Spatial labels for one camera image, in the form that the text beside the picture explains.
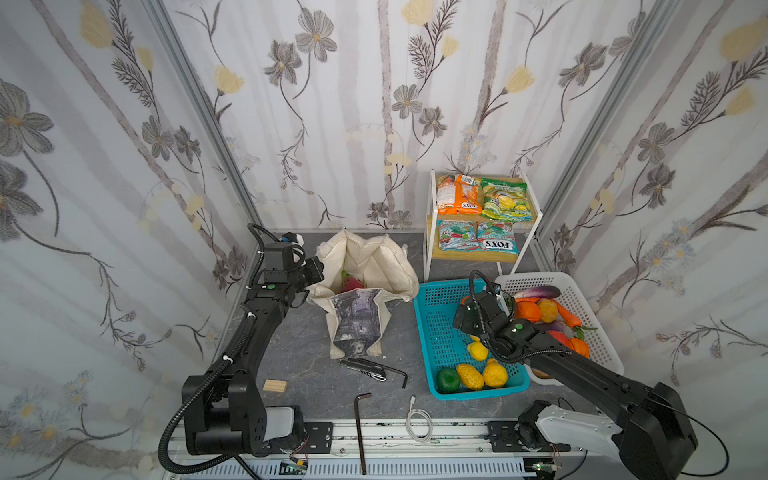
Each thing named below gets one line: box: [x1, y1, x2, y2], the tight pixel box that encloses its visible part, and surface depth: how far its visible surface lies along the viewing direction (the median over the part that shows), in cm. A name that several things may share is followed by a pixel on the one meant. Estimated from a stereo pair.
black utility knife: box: [340, 359, 387, 382], surface depth 86 cm
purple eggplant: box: [512, 285, 562, 299], surface depth 98 cm
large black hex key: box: [354, 392, 372, 476], surface depth 79 cm
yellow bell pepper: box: [538, 298, 559, 324], surface depth 95 cm
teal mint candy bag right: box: [476, 221, 520, 255], surface depth 97 cm
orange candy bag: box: [436, 174, 483, 215], surface depth 81 cm
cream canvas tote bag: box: [308, 229, 419, 360], surface depth 87 cm
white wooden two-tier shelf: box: [423, 169, 543, 283], surface depth 86 cm
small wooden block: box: [263, 379, 288, 393], surface depth 84 cm
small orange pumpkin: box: [568, 338, 591, 359], surface depth 85 cm
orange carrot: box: [551, 298, 583, 328], surface depth 92 cm
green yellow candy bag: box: [482, 178, 532, 223], surface depth 80 cm
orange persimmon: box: [516, 297, 541, 323], surface depth 94 cm
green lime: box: [436, 367, 461, 394], surface depth 81 cm
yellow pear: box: [484, 358, 508, 388], surface depth 81 cm
